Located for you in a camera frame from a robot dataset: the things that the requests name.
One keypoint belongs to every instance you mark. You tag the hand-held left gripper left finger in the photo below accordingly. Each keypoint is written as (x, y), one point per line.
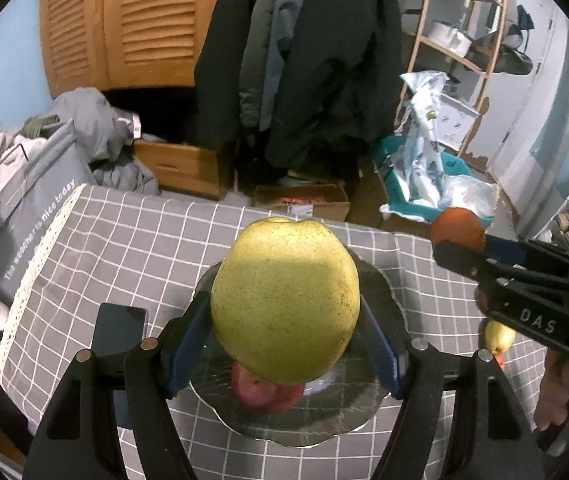
(189, 342)

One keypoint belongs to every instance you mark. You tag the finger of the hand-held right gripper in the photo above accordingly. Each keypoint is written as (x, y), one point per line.
(464, 260)
(506, 250)

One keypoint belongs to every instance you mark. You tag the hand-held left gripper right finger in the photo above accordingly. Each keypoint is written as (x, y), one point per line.
(383, 357)

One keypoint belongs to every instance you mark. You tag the large orange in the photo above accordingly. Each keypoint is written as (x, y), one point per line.
(456, 227)

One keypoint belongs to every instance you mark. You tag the red apple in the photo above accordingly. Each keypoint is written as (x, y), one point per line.
(264, 394)
(480, 300)

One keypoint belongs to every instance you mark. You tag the yellow pear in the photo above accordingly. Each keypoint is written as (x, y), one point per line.
(284, 300)
(498, 337)

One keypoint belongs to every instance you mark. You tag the small tangerine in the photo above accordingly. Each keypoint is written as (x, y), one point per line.
(500, 361)

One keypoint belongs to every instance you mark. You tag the green glass plate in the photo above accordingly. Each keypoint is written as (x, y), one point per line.
(314, 425)

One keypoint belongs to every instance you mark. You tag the person's right hand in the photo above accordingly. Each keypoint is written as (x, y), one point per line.
(556, 400)

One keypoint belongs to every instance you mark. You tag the clear plastic bag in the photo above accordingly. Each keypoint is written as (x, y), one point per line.
(469, 192)

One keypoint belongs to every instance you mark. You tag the black smartphone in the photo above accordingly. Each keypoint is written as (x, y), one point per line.
(119, 325)

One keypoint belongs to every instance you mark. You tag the teal plastic basket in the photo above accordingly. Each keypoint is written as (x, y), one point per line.
(456, 165)

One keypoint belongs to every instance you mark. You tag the grey checked tablecloth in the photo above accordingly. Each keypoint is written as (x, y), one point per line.
(114, 250)

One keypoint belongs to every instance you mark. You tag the white patterned box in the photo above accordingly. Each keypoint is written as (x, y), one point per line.
(456, 120)

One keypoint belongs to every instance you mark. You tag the light blue door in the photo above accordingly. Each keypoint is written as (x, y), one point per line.
(539, 110)

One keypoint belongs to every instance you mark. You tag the cardboard box with red contents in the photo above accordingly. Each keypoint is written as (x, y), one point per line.
(299, 205)

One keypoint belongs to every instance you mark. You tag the wooden drawer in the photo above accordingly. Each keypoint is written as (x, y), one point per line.
(179, 165)

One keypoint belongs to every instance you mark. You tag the wooden shelf rack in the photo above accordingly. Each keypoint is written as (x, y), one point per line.
(412, 55)

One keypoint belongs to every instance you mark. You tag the grey fabric storage bag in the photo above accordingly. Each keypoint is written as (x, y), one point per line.
(29, 200)

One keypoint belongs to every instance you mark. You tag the black hooded coat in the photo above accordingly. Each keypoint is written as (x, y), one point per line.
(344, 60)

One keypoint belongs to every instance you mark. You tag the grey clothes pile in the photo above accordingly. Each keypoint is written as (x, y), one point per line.
(89, 115)

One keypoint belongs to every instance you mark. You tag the olive green cloth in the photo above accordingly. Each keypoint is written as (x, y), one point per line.
(39, 124)

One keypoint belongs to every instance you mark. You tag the blue-grey jacket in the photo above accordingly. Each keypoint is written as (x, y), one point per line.
(274, 60)

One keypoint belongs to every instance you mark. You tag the wooden louvered wardrobe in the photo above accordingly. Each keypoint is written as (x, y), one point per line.
(139, 20)

